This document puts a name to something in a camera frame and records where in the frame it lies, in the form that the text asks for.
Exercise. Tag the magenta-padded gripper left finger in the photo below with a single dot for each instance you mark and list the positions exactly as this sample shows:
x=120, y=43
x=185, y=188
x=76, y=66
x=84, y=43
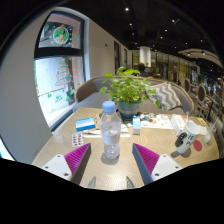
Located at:
x=77, y=160

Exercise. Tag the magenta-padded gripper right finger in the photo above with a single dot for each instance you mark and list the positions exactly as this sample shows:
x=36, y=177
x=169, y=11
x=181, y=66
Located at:
x=146, y=160

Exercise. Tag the clear blue-capped water bottle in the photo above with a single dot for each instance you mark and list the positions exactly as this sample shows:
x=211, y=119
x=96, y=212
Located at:
x=110, y=133

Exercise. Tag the pill blister pack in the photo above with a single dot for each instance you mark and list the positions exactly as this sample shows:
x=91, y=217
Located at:
x=77, y=139

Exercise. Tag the flat blue card box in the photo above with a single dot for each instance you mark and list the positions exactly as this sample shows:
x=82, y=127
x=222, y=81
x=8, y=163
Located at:
x=85, y=124

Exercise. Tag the printed paper menu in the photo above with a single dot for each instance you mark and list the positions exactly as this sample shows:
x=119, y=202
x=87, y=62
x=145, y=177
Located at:
x=156, y=121

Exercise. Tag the flat round red coaster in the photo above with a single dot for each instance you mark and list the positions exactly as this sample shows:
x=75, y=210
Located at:
x=198, y=145

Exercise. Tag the grey wood-framed sofa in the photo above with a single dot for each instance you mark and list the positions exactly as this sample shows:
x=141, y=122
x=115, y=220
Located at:
x=88, y=96

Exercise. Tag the grey chevron pillow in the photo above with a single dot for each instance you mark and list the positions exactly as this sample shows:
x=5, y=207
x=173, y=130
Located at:
x=166, y=96

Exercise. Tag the green potted plant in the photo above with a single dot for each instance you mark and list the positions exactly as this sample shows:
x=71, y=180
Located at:
x=128, y=90

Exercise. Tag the group of dining chairs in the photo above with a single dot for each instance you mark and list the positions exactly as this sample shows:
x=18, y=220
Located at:
x=203, y=96

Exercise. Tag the person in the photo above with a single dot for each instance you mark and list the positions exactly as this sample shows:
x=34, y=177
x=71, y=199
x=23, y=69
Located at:
x=142, y=70

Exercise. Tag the group of ceiling lights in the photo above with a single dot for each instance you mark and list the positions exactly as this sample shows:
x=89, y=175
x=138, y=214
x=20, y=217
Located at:
x=156, y=30

